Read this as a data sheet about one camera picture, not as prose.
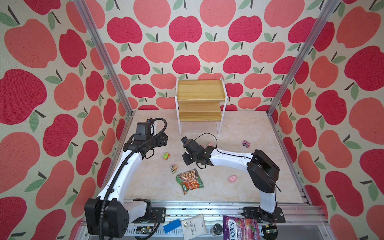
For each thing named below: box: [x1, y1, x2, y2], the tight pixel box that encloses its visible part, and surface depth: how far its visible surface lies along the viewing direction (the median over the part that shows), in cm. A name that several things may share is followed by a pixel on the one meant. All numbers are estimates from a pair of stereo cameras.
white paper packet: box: [181, 213, 207, 240], surface depth 72 cm
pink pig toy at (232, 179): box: [228, 175, 238, 183], surface depth 86 cm
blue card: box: [163, 219, 182, 234], surface depth 71 cm
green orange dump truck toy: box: [162, 152, 171, 161], surface depth 95 cm
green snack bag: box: [175, 168, 204, 195], surface depth 86 cm
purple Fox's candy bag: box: [223, 215, 261, 240], surface depth 70 cm
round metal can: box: [211, 223, 223, 236], surface depth 64 cm
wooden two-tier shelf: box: [175, 77, 228, 136], surface depth 91 cm
